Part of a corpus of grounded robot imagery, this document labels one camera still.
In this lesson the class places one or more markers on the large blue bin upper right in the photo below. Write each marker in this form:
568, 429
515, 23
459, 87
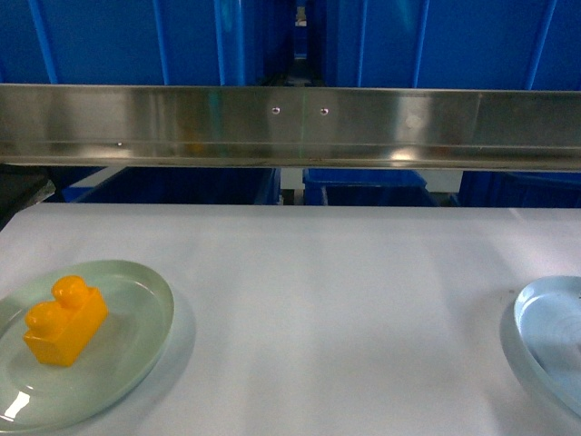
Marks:
507, 45

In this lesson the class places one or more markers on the pale blue glass plate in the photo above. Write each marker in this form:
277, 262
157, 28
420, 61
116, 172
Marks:
547, 317

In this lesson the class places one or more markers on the blue bin below rail middle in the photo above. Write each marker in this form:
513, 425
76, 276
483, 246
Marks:
397, 188

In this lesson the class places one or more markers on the pale green glass plate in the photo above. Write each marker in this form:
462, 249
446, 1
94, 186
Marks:
37, 397

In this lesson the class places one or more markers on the large blue bin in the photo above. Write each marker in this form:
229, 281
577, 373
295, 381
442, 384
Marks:
507, 45
145, 42

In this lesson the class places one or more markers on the blue bin below rail left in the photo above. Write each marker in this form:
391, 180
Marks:
238, 186

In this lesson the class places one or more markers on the large blue bin upper left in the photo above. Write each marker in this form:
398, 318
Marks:
145, 42

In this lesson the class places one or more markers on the stainless steel shelf rail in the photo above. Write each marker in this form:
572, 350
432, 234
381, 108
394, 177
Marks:
245, 126

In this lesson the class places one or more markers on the yellow toy building block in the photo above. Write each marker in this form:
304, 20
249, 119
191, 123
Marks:
60, 329

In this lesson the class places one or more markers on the blue bin below rail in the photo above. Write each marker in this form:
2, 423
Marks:
519, 190
397, 188
238, 186

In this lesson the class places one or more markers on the blue bin below rail right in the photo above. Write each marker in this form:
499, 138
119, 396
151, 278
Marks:
519, 190

